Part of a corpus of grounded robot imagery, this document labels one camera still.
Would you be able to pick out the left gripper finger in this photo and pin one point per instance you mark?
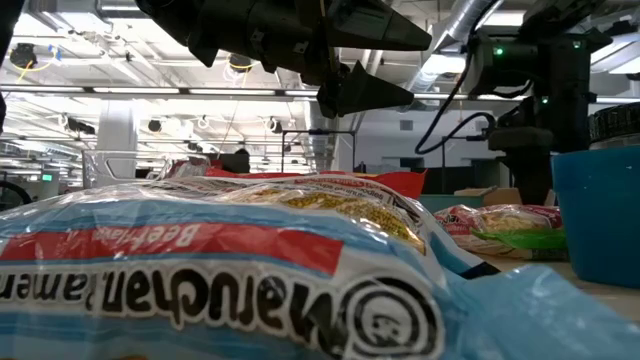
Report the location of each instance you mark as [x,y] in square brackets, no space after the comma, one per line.
[360,95]
[375,30]

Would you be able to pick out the red yellow beef ramen packet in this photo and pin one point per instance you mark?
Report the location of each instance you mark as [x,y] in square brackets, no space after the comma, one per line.
[395,181]

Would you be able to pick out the red-edged ramen packet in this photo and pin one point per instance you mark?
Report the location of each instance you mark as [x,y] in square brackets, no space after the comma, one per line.
[185,167]

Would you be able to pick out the metal spoon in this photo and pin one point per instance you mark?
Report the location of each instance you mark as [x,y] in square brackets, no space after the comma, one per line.
[489,191]

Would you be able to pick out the lime chili shrimp ramen packet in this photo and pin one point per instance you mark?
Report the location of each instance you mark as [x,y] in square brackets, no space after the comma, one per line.
[500,225]

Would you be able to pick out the blue white beef ramen packet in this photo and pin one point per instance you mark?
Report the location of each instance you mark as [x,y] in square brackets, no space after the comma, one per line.
[250,280]

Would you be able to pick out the black-lid glass jar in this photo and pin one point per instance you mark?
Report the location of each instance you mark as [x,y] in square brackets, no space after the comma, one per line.
[617,125]

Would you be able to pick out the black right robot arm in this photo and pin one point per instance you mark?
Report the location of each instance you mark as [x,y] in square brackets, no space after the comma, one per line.
[550,100]

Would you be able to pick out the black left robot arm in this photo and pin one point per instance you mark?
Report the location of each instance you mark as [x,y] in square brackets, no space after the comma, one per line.
[6,20]

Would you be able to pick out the long ceiling light strip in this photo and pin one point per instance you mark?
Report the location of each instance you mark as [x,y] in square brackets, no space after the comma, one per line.
[135,90]

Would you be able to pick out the black background monitor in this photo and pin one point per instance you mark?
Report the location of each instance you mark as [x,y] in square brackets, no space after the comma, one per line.
[232,164]

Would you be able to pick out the white building column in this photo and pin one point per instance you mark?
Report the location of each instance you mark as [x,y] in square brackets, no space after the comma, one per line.
[117,125]

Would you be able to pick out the green exit sign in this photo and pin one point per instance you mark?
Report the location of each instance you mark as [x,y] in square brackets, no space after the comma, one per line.
[47,177]

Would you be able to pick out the black curved hoop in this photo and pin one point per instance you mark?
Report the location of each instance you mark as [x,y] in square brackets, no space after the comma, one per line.
[22,192]

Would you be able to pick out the black gantry frame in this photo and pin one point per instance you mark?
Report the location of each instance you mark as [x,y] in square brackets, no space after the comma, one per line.
[320,132]

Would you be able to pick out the silver round air duct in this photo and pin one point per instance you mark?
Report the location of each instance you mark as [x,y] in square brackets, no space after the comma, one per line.
[450,25]
[320,140]

